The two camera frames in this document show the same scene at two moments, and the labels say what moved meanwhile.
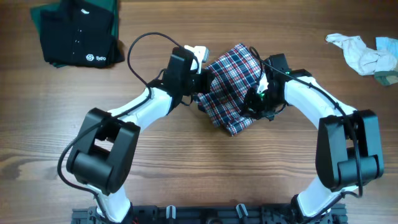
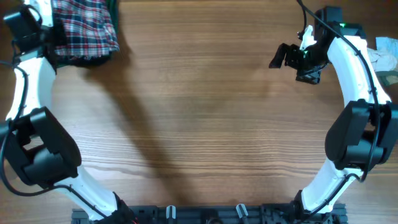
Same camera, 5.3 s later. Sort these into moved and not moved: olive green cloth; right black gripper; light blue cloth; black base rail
Moved: right black gripper
Not moved: black base rail; olive green cloth; light blue cloth
